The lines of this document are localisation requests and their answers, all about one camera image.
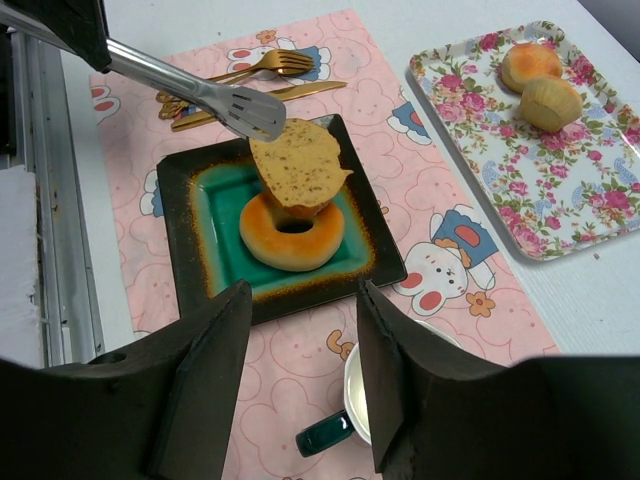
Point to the pink bunny placemat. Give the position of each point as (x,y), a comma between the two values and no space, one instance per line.
(294,367)

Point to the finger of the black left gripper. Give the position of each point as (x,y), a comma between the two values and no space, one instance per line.
(80,25)

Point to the gold knife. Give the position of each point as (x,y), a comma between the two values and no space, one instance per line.
(285,94)

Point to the floral rectangular tray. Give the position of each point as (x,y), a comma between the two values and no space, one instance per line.
(556,193)

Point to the gold fork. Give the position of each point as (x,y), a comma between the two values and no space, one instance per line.
(280,61)

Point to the brown bread slice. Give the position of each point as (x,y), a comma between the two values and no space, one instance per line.
(301,169)

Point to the teal square plate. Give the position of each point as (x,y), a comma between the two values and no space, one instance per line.
(203,192)

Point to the ring donut bread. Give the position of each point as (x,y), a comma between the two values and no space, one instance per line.
(284,242)

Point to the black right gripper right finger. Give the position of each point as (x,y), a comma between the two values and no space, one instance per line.
(438,412)

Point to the steel serving tongs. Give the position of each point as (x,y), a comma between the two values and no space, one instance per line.
(246,112)

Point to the pale ridged bun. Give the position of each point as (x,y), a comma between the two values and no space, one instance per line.
(550,103)

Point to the round glazed bun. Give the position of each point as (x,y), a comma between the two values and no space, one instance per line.
(527,61)

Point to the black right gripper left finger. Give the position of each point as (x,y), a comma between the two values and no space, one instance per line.
(159,408)

